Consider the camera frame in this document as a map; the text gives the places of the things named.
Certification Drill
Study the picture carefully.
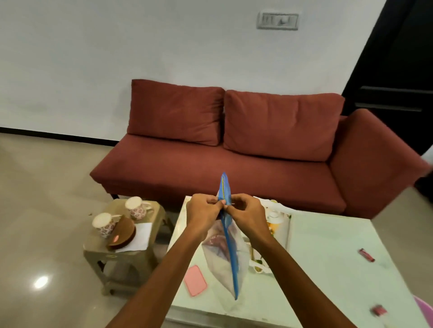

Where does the red fabric sofa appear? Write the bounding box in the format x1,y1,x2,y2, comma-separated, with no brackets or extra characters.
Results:
90,79,431,219

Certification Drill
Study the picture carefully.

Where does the person's right hand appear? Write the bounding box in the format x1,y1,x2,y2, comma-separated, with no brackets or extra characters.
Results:
225,193,275,242

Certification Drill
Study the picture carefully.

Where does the red sofa back cushion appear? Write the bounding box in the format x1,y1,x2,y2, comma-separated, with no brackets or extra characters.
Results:
223,89,345,162
127,79,226,146

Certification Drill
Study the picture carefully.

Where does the pink plastic tub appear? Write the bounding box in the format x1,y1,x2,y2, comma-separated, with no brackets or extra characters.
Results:
413,296,433,328

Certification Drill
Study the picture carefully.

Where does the white wall switch panel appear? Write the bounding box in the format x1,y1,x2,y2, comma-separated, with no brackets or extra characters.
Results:
257,11,299,31

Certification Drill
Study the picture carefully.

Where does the glass top coffee table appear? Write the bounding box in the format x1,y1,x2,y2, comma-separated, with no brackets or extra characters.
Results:
165,196,429,328

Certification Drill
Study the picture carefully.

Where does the dark wooden door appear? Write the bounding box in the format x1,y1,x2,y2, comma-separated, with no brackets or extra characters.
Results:
341,0,433,156

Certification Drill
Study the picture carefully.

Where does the clear zip bag blue seal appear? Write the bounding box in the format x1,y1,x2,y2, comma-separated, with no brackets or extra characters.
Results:
202,172,250,301

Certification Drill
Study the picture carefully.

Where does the person's right forearm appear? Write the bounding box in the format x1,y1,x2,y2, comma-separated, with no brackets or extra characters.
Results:
246,233,359,328

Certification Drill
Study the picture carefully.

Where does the person's left hand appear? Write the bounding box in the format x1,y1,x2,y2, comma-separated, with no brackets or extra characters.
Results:
186,194,226,235

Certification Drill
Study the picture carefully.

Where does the white paper sheet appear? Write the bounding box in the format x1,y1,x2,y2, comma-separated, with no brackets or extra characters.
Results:
116,222,153,253

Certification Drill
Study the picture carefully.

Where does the beige plastic stool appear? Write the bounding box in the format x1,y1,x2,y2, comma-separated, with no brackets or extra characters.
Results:
83,199,166,296

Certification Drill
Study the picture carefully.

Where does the floral white mug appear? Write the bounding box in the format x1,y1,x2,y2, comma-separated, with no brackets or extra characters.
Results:
92,212,122,238
125,196,153,221

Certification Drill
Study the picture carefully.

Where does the person's left forearm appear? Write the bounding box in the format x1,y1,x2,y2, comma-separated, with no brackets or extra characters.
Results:
106,226,212,328

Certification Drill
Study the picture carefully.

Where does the brown round coaster holder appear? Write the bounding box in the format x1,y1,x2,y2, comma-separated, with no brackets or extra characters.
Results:
106,216,136,251

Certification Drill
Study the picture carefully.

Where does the pink flat case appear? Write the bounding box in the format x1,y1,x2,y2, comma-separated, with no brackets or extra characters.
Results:
184,265,208,297

